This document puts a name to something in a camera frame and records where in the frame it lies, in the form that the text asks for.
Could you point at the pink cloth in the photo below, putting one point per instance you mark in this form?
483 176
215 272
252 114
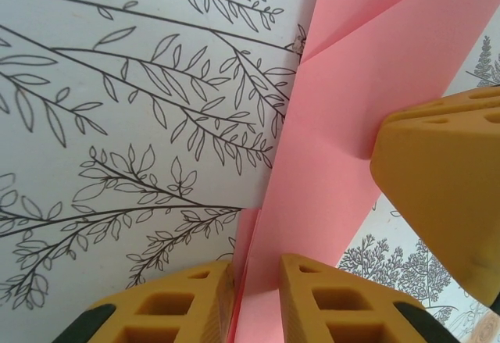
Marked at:
332 124

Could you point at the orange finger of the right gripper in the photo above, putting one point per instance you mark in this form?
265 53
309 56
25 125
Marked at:
437 183

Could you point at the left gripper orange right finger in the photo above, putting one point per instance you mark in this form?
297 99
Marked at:
351 311

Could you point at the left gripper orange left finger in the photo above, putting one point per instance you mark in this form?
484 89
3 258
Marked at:
168 311

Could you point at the floral print table mat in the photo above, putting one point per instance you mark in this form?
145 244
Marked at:
117 124

